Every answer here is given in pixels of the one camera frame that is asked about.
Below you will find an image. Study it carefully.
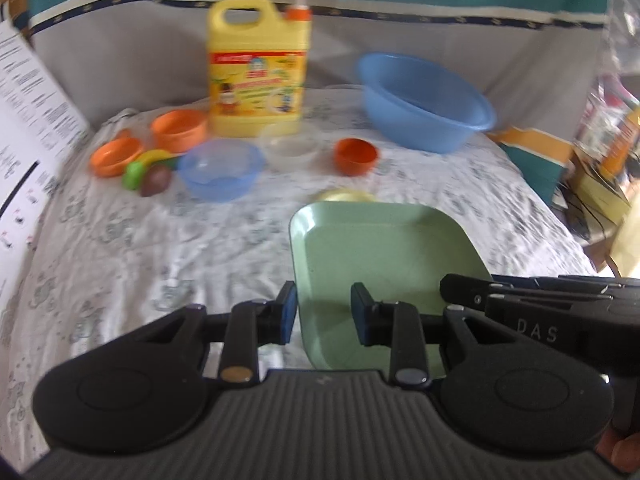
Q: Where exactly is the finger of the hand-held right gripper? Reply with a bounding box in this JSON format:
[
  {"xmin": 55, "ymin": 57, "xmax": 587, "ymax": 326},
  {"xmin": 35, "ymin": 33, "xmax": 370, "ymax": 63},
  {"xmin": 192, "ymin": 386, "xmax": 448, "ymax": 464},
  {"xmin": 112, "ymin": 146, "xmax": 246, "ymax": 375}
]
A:
[{"xmin": 440, "ymin": 274, "xmax": 615, "ymax": 311}]

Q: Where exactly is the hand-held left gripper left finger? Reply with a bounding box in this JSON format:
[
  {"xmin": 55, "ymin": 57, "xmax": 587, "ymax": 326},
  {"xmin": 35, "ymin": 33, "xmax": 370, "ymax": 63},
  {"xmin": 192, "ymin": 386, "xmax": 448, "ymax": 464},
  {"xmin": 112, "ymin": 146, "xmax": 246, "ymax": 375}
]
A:
[{"xmin": 150, "ymin": 280, "xmax": 299, "ymax": 386}]

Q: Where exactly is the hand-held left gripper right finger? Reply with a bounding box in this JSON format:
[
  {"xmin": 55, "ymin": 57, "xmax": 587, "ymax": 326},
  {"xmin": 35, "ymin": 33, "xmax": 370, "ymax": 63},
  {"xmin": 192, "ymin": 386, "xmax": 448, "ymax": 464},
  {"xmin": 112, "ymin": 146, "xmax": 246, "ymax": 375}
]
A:
[{"xmin": 351, "ymin": 282, "xmax": 501, "ymax": 389}]

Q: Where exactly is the green square plate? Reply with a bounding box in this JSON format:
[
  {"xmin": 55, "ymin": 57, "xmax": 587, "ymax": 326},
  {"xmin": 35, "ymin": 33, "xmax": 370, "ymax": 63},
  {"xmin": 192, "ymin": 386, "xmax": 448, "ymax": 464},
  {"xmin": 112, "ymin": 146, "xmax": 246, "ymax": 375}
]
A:
[{"xmin": 289, "ymin": 201, "xmax": 494, "ymax": 380}]

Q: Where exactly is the pale yellow scalloped plate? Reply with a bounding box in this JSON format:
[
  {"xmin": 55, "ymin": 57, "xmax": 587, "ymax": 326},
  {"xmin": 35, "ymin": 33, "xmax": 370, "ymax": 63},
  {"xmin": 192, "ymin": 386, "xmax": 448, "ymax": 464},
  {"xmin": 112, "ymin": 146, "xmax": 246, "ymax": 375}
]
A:
[{"xmin": 314, "ymin": 187, "xmax": 376, "ymax": 204}]

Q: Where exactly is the small dark orange bowl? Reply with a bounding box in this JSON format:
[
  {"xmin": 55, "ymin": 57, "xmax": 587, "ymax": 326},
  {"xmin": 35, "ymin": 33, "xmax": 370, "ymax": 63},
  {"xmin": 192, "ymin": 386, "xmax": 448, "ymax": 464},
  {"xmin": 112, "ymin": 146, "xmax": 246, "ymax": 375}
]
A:
[{"xmin": 333, "ymin": 137, "xmax": 380, "ymax": 177}]

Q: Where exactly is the blue transparent bowl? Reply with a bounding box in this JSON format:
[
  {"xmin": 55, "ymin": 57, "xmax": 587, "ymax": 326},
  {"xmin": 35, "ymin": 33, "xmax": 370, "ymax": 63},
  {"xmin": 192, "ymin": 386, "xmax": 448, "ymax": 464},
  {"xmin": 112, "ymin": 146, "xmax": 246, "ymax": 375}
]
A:
[{"xmin": 178, "ymin": 139, "xmax": 266, "ymax": 204}]

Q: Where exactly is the clear plastic bowl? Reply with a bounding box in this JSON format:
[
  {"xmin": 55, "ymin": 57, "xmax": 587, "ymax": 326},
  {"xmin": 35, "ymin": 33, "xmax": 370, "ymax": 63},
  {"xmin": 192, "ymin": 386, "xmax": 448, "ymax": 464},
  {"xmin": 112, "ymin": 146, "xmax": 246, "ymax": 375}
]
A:
[{"xmin": 259, "ymin": 125, "xmax": 321, "ymax": 172}]

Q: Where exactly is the person's right hand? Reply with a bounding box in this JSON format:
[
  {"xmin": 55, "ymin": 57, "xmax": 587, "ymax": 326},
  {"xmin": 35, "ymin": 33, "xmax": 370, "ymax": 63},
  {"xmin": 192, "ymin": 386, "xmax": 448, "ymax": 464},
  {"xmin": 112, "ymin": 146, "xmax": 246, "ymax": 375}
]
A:
[{"xmin": 600, "ymin": 429, "xmax": 640, "ymax": 477}]

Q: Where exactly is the white printed bed sheet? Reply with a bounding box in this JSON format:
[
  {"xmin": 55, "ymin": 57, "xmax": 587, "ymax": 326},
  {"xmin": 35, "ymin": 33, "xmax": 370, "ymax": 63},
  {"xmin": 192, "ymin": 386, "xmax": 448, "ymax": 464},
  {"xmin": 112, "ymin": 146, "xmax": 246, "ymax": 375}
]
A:
[{"xmin": 0, "ymin": 82, "xmax": 603, "ymax": 473}]

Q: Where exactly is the brown toy fruit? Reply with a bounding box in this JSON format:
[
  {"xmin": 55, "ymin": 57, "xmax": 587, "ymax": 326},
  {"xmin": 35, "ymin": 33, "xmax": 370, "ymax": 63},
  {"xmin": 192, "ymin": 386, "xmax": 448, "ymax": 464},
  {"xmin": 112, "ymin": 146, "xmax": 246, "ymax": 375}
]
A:
[{"xmin": 139, "ymin": 165, "xmax": 174, "ymax": 198}]

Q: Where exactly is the blue plastic basin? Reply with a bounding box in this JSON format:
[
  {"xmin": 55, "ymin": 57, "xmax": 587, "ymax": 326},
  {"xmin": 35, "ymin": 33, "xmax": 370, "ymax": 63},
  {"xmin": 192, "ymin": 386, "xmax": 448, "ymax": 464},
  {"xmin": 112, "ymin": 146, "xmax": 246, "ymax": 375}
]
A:
[{"xmin": 356, "ymin": 52, "xmax": 497, "ymax": 154}]

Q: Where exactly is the yellow toy banana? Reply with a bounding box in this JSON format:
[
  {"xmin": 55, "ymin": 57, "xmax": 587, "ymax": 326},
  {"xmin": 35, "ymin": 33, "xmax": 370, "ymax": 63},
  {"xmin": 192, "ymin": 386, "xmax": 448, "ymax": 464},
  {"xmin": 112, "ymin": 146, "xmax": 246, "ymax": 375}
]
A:
[{"xmin": 137, "ymin": 148, "xmax": 174, "ymax": 165}]

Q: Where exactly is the light green toy fruit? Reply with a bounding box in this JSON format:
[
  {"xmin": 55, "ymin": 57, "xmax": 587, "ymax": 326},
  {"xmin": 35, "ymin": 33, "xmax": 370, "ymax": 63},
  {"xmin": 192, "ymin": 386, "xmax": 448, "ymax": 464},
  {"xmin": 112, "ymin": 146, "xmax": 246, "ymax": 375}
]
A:
[{"xmin": 123, "ymin": 161, "xmax": 147, "ymax": 191}]

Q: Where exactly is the tall light orange bowl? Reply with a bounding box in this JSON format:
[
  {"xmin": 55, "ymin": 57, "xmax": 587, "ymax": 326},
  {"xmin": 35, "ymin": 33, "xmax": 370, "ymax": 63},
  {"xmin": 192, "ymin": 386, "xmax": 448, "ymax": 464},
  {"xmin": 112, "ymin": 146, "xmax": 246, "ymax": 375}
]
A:
[{"xmin": 150, "ymin": 109, "xmax": 209, "ymax": 154}]

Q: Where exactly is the shallow light orange bowl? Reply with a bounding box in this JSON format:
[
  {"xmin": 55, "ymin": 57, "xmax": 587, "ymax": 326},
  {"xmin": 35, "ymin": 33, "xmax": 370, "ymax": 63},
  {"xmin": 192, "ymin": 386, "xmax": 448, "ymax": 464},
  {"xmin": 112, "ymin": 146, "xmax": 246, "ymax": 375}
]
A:
[{"xmin": 90, "ymin": 137, "xmax": 146, "ymax": 179}]

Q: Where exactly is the yellow detergent bottle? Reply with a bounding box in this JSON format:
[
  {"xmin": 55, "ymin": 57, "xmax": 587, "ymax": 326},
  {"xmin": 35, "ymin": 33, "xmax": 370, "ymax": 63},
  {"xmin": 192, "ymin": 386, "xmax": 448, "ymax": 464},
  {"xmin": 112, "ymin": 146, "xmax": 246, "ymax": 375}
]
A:
[{"xmin": 206, "ymin": 0, "xmax": 316, "ymax": 139}]

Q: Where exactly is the teal grey striped cloth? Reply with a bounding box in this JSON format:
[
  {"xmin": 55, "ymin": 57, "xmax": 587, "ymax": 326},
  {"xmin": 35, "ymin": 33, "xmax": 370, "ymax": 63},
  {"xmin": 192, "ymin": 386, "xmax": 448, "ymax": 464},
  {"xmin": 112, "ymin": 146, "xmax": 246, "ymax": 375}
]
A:
[{"xmin": 26, "ymin": 0, "xmax": 612, "ymax": 207}]

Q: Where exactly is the white instruction sheet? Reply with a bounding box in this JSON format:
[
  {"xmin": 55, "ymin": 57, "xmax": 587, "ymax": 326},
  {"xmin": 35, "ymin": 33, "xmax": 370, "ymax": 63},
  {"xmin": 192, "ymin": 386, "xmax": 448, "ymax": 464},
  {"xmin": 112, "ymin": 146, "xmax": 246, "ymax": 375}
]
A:
[{"xmin": 0, "ymin": 19, "xmax": 94, "ymax": 471}]

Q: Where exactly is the clear plastic bag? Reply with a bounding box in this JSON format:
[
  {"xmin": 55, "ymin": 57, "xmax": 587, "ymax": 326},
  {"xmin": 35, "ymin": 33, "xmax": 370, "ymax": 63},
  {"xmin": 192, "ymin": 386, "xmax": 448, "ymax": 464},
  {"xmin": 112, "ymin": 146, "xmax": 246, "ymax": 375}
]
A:
[{"xmin": 606, "ymin": 0, "xmax": 640, "ymax": 78}]

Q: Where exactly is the black cable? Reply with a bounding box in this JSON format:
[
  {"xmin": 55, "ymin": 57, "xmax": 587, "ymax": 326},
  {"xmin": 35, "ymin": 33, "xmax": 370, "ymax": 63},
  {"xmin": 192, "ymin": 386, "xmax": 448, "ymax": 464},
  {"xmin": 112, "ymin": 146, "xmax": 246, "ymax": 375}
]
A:
[{"xmin": 552, "ymin": 180, "xmax": 618, "ymax": 248}]

